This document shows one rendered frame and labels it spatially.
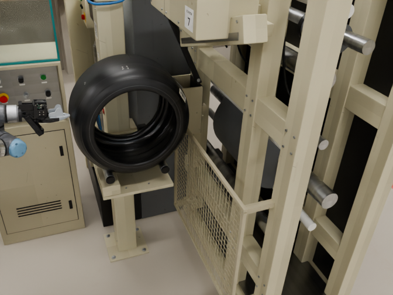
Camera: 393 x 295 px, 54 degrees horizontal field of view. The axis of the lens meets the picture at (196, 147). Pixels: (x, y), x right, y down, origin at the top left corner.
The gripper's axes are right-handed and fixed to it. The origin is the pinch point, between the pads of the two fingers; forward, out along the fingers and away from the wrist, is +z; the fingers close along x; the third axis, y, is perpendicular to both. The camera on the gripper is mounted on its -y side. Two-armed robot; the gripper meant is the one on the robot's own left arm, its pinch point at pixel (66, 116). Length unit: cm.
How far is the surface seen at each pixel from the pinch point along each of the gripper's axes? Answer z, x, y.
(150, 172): 43, 2, -36
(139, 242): 51, 30, -115
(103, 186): 16.0, -9.8, -33.7
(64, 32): 31, 366, -61
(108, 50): 22.4, 25.9, 23.6
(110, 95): 16.9, -11.6, 15.6
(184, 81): 70, 38, 3
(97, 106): 11.7, -11.5, 10.2
